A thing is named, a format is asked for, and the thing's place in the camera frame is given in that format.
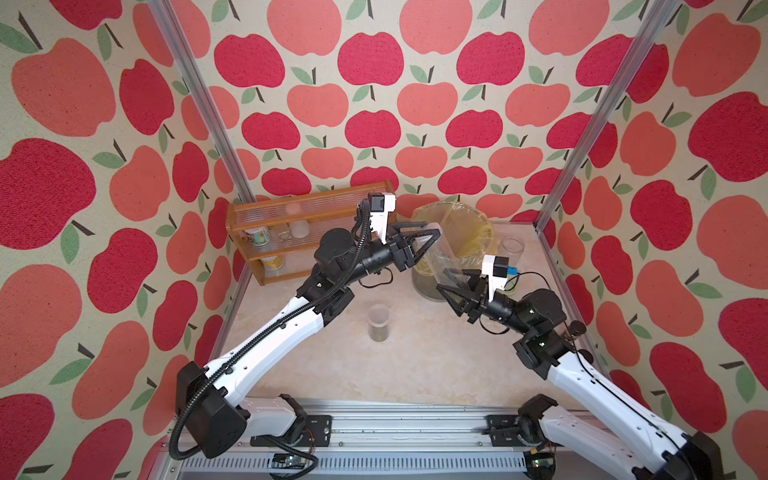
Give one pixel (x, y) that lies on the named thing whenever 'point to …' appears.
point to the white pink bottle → (298, 228)
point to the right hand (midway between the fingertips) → (444, 286)
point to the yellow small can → (274, 262)
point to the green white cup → (259, 236)
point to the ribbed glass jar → (512, 248)
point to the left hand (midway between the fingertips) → (437, 240)
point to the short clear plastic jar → (378, 322)
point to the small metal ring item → (283, 236)
